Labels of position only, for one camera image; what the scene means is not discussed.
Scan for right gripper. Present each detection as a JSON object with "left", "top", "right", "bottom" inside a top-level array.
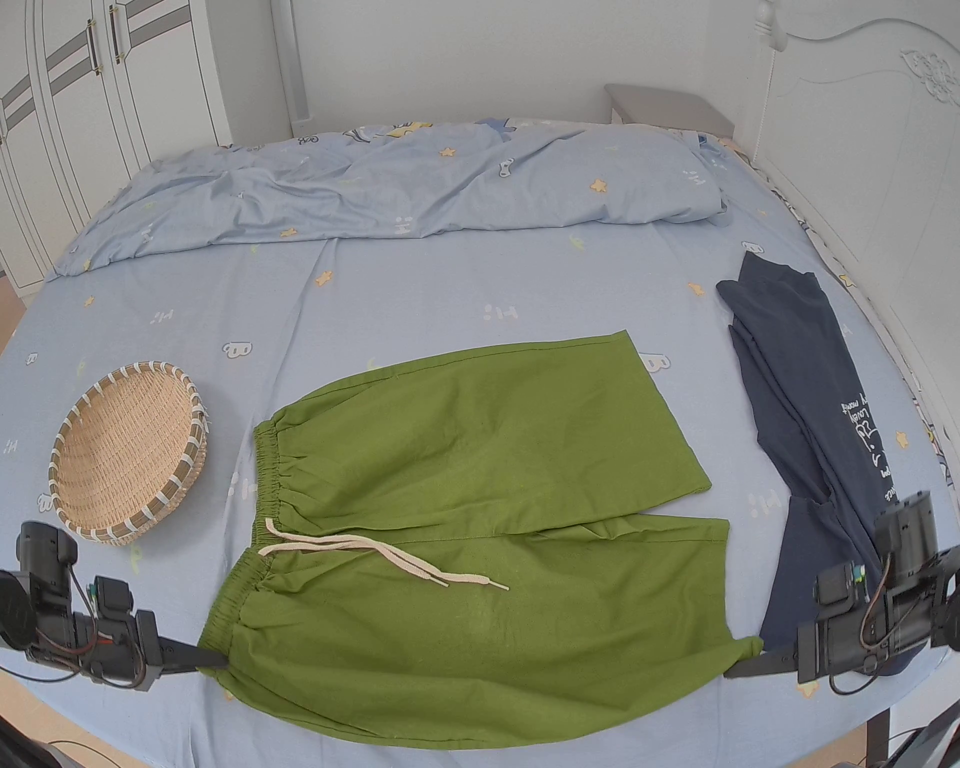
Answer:
[{"left": 796, "top": 603, "right": 890, "bottom": 684}]

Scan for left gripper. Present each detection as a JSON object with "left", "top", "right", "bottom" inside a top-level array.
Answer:
[{"left": 75, "top": 609, "right": 161, "bottom": 691}]

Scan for green shorts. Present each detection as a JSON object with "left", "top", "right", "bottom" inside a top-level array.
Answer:
[{"left": 198, "top": 330, "right": 765, "bottom": 750}]

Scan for round woven basket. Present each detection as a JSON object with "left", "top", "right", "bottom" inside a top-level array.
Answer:
[{"left": 50, "top": 361, "right": 210, "bottom": 545}]

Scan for dark blue garment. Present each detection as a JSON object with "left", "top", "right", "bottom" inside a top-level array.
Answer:
[{"left": 716, "top": 251, "right": 939, "bottom": 676}]

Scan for pale blue quilt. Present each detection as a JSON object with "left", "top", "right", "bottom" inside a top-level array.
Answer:
[{"left": 45, "top": 116, "right": 732, "bottom": 280}]

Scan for white wardrobe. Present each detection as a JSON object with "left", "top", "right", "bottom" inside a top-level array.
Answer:
[{"left": 0, "top": 0, "right": 234, "bottom": 290}]

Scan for grey bedside table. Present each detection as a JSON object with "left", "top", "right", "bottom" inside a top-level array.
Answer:
[{"left": 604, "top": 81, "right": 736, "bottom": 136}]

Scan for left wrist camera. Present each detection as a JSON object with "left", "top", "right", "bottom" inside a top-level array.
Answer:
[{"left": 90, "top": 576, "right": 136, "bottom": 625}]

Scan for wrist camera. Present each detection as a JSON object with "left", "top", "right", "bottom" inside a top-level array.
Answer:
[
  {"left": 816, "top": 562, "right": 871, "bottom": 610},
  {"left": 90, "top": 576, "right": 136, "bottom": 625}
]

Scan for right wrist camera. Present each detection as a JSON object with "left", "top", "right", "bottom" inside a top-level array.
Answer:
[{"left": 816, "top": 562, "right": 871, "bottom": 610}]

